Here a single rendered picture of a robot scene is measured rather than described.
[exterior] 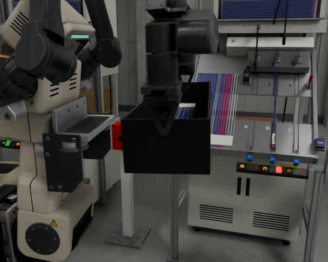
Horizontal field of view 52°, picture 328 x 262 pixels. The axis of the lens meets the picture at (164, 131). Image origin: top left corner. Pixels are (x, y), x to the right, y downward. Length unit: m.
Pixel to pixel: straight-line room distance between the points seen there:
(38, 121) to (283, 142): 1.24
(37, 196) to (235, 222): 1.54
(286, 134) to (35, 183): 1.28
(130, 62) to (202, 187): 4.10
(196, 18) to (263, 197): 1.72
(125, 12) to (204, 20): 5.47
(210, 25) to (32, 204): 0.70
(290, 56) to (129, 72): 4.26
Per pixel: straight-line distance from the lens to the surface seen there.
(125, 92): 6.10
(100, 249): 2.27
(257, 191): 2.18
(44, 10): 0.76
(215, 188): 2.20
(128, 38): 6.00
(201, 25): 0.57
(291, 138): 1.83
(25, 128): 0.98
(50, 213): 1.02
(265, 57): 2.07
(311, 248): 2.01
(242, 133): 1.83
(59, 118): 0.91
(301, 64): 2.05
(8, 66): 0.77
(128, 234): 2.33
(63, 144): 0.89
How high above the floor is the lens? 1.28
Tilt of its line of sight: 15 degrees down
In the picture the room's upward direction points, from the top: straight up
